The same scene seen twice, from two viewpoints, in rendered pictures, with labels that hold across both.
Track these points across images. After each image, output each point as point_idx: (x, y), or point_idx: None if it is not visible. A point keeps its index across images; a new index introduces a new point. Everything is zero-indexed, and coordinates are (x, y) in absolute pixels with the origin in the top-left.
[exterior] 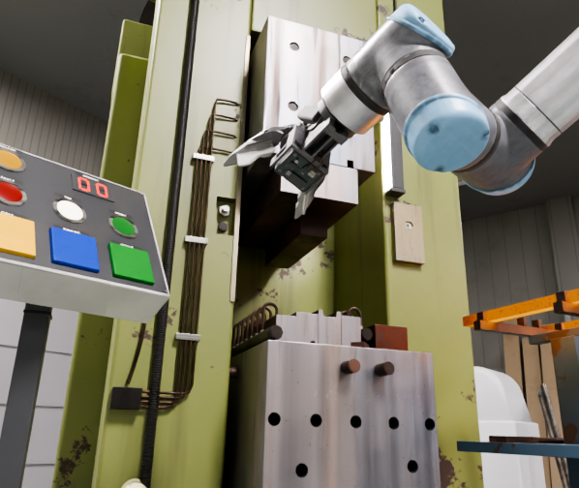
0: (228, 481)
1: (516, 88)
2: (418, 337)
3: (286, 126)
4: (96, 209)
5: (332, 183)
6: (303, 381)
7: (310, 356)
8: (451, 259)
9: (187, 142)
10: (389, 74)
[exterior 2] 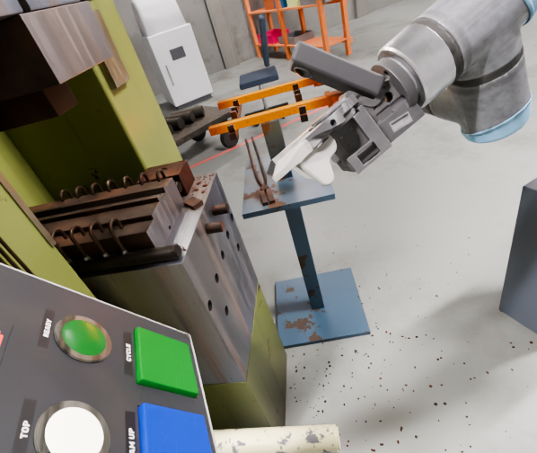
0: None
1: None
2: (153, 148)
3: (344, 106)
4: (48, 372)
5: (86, 38)
6: (204, 264)
7: (197, 244)
8: (132, 59)
9: None
10: (504, 70)
